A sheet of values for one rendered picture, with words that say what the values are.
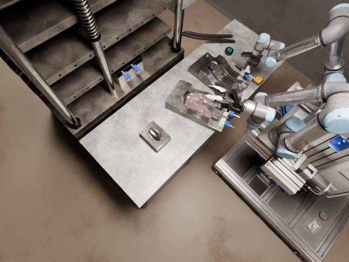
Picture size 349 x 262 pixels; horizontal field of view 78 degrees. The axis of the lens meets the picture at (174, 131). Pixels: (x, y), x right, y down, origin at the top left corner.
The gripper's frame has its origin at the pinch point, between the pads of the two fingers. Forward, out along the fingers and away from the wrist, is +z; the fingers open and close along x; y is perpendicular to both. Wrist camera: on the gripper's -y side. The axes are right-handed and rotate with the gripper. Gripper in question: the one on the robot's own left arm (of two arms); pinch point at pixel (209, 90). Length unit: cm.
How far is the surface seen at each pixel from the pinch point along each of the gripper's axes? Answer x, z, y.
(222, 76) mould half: 68, -5, 48
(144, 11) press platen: 60, 66, 8
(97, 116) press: -3, 80, 68
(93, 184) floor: -39, 83, 152
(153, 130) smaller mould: -1, 31, 61
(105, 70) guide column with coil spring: 15, 76, 32
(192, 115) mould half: 21, 7, 54
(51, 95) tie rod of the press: -24, 89, 24
